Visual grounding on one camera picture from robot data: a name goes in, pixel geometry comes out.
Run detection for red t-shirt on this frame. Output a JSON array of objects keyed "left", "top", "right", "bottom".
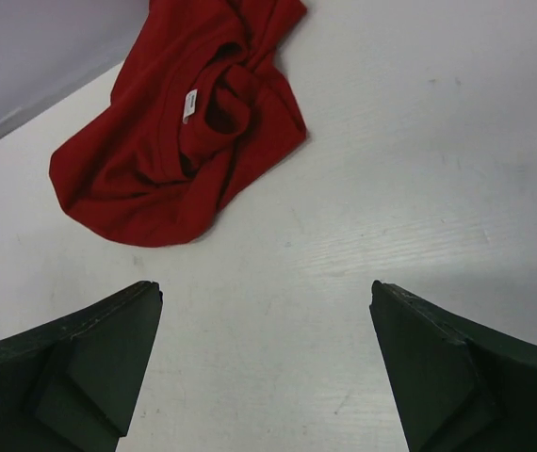
[{"left": 49, "top": 1, "right": 307, "bottom": 248}]

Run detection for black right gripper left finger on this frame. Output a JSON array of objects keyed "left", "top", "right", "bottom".
[{"left": 0, "top": 281, "right": 163, "bottom": 451}]

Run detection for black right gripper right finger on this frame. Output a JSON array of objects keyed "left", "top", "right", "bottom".
[{"left": 369, "top": 281, "right": 537, "bottom": 451}]

